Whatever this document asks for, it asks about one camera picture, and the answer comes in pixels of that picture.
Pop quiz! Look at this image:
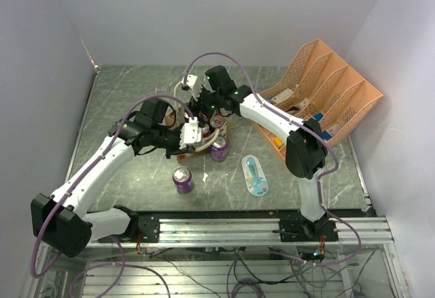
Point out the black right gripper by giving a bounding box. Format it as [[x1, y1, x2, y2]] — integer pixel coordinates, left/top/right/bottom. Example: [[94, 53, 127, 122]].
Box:
[[184, 84, 222, 128]]

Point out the blue Red Bull can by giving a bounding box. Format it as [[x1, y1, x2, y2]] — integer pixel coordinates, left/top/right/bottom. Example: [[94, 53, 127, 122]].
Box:
[[209, 115, 226, 129]]

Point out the watermelon canvas bag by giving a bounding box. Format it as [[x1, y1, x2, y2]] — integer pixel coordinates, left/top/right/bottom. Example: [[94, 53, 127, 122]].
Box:
[[164, 80, 232, 163]]

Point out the purple Fanta can front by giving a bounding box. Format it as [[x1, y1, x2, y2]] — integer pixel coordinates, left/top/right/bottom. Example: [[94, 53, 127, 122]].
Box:
[[172, 167, 194, 195]]

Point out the purple fanta can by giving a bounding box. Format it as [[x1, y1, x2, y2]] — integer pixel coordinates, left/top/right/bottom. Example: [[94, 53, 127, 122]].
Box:
[[210, 135, 228, 163], [172, 167, 194, 195]]

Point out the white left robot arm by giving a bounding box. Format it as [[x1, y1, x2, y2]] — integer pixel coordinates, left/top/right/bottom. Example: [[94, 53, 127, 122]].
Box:
[[31, 98, 181, 258]]

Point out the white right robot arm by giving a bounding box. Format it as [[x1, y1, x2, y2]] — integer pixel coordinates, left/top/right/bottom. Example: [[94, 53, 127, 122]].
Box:
[[183, 65, 328, 241]]

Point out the purple Fanta can by bag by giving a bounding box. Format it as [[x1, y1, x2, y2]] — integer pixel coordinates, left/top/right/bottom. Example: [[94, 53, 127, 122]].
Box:
[[210, 135, 228, 163]]

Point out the red white box in organizer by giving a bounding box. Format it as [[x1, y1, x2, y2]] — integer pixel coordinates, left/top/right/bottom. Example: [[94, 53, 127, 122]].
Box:
[[270, 88, 294, 105]]

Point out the yellow block in organizer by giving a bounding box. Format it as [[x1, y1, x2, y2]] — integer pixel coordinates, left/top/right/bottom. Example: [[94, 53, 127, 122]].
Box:
[[273, 137, 284, 149]]

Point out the blue correction tape package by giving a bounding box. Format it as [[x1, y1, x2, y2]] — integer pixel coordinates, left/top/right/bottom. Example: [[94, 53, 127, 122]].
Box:
[[241, 155, 269, 197]]

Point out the blue box in organizer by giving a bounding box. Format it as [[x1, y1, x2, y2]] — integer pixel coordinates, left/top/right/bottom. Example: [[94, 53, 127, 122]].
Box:
[[313, 112, 324, 122]]

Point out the orange plastic desk organizer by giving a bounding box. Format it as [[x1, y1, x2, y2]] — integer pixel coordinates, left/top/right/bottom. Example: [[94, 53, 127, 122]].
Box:
[[260, 39, 383, 146]]

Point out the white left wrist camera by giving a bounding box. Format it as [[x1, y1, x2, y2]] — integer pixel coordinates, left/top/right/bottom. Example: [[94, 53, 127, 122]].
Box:
[[180, 117, 203, 152]]

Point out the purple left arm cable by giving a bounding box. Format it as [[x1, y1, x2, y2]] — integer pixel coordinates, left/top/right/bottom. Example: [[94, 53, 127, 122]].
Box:
[[29, 95, 198, 298]]

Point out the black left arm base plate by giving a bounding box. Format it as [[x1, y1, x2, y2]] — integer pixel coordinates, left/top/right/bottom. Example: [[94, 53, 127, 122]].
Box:
[[117, 212, 160, 243]]

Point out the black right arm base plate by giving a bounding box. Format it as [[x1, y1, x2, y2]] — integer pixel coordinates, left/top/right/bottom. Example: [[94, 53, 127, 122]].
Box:
[[272, 216, 338, 242]]

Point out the aluminium mounting rail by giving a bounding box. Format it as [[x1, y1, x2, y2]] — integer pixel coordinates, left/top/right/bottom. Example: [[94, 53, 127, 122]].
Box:
[[91, 216, 395, 247]]

